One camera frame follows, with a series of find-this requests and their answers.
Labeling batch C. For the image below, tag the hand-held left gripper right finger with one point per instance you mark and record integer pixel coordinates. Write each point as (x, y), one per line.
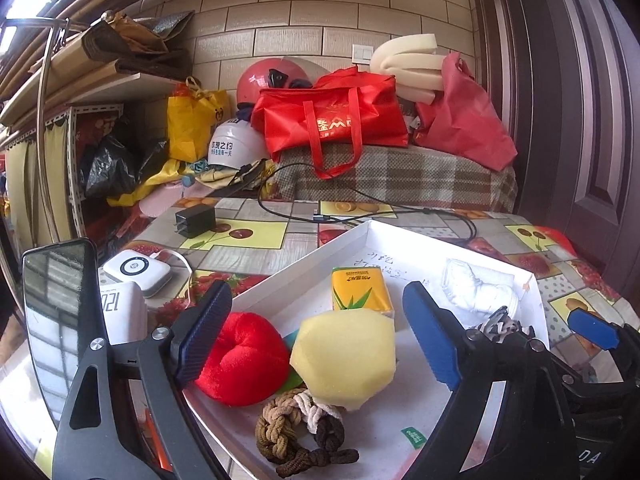
(430, 335)

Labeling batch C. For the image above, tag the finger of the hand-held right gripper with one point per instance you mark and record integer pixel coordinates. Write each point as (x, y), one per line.
(592, 329)

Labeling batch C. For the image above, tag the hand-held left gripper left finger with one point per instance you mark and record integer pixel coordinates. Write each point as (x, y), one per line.
(200, 332)

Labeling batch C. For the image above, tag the white face mask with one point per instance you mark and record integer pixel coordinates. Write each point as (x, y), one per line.
(475, 290)

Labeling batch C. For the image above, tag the yellow tissue pack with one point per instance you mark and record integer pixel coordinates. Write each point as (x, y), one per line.
(360, 290)

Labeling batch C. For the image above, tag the yellow sponge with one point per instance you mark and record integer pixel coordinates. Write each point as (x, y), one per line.
(340, 355)

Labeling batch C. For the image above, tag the white cardboard tray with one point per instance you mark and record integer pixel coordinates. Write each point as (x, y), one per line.
(380, 255)

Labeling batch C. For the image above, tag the brown braided scrunchie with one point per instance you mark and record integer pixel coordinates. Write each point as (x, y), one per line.
(272, 430)

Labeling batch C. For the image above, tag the red plush toy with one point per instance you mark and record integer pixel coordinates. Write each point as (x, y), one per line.
(240, 360)

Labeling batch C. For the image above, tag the zebra print scrunchie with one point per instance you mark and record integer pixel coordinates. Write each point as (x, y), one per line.
(500, 325)

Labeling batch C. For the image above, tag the white power bank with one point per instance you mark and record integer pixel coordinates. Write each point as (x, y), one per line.
(122, 310)

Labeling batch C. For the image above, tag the white square device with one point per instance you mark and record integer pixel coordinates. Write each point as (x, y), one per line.
(137, 270)

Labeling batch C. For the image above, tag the red plastic bag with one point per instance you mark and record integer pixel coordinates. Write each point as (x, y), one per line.
(557, 237)

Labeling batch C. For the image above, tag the small green label packet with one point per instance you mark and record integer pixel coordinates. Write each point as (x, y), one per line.
(412, 437)

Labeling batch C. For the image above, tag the black charger plug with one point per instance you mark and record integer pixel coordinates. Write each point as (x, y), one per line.
(195, 220)

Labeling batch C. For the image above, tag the black smartphone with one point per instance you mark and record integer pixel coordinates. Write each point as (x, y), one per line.
(55, 310)

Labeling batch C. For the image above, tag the yellow cloth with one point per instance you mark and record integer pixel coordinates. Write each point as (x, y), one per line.
(145, 190)

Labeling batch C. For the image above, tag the plaid covered bench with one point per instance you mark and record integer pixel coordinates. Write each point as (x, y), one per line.
(400, 180)

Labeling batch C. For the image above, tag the black plastic bag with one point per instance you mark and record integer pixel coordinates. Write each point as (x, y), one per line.
(110, 165)

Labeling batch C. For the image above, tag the white helmet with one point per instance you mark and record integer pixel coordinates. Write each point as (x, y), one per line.
(235, 145)

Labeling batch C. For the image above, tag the yellow shopping bag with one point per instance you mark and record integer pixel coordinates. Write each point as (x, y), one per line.
(190, 125)

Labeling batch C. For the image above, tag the red nonwoven bag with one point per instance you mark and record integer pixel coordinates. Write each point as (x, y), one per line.
(465, 120)

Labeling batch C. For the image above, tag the brown door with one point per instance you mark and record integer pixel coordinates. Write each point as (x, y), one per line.
(575, 110)

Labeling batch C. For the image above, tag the red tote bag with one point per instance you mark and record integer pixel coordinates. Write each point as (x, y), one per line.
(340, 120)

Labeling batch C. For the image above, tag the metal shelf rack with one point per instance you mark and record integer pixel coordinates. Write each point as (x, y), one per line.
(75, 110)

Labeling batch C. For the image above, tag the red helmet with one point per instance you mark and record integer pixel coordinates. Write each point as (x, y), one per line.
(260, 80)

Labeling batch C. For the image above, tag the cream foam roll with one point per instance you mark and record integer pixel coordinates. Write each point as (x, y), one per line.
(405, 60)

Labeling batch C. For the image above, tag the white wall switch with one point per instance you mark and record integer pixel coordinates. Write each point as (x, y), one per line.
(363, 53)

